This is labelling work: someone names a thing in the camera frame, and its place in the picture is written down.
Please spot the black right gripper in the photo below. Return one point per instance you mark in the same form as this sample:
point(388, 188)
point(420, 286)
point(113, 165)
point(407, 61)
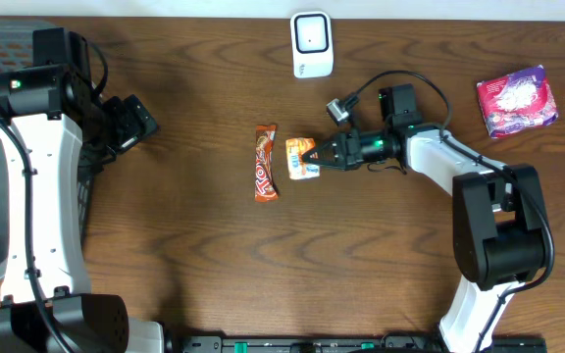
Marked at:
point(347, 148)

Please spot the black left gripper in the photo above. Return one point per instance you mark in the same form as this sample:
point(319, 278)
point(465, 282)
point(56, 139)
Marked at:
point(132, 124)

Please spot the small orange snack pack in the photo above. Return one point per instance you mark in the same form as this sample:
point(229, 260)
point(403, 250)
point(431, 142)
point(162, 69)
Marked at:
point(297, 168)

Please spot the orange chocolate bar wrapper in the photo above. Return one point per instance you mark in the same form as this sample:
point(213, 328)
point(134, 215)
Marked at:
point(265, 189)

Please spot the red purple noodle packet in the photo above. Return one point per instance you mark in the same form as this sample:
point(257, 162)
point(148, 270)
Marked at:
point(517, 101)

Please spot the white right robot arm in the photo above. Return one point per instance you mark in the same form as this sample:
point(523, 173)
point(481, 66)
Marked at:
point(502, 241)

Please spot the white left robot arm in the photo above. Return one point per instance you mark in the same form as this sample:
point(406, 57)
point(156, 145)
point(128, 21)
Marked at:
point(85, 322)

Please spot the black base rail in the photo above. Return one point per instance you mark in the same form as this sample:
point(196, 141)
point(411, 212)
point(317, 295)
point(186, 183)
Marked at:
point(389, 343)

